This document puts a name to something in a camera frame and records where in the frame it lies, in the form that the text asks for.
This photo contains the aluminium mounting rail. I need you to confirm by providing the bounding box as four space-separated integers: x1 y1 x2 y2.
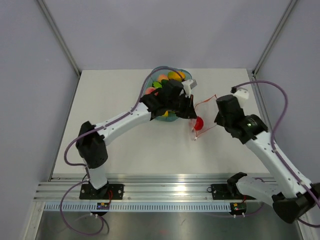
33 173 305 202

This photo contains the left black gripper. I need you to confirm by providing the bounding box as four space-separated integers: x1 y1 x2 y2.
166 92 197 119

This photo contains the right aluminium frame post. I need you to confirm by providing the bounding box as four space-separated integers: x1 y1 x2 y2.
252 0 300 78

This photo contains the left control board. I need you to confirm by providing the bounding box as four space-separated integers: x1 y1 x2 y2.
96 202 110 210

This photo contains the pale peach top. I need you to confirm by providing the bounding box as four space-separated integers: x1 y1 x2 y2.
157 74 169 82

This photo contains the pink peach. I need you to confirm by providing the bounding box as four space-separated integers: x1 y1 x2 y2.
144 87 158 96

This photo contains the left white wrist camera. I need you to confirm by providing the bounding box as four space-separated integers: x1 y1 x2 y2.
182 79 197 98

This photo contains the orange yellow mango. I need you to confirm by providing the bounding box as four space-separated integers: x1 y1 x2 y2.
167 71 186 82

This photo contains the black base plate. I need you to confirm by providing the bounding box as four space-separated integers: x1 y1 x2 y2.
206 183 256 201
79 183 124 200

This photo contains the white slotted cable duct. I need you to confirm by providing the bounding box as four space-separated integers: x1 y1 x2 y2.
44 202 231 213

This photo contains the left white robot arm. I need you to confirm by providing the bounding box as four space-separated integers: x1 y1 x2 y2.
75 79 197 199

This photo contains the yellow lemon front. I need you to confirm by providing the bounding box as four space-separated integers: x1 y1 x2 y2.
162 111 169 117

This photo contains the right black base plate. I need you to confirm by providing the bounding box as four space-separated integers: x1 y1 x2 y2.
206 183 256 201

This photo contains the teal plastic fruit basket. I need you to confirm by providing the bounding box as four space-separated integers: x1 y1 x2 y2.
142 65 194 123

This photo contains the left aluminium frame post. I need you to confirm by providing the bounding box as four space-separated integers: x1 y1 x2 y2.
36 0 81 77

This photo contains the clear zip top bag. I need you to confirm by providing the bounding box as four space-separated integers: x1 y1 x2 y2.
189 94 218 141

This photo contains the right control board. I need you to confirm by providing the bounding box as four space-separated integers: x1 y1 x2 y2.
230 202 247 218

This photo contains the aluminium frame post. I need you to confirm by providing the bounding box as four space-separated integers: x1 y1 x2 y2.
36 0 81 77
252 0 300 78

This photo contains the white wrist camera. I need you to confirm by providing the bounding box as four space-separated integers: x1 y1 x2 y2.
182 79 197 98
230 86 250 102

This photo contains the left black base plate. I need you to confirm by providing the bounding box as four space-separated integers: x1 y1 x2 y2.
79 183 124 200

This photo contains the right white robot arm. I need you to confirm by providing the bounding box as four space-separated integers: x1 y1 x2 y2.
214 94 320 224

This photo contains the control board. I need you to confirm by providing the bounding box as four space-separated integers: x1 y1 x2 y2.
230 202 247 218
96 202 110 210

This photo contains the red apple front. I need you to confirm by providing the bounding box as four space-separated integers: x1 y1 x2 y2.
193 116 204 131

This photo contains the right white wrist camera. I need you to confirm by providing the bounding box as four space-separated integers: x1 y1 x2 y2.
230 86 250 102

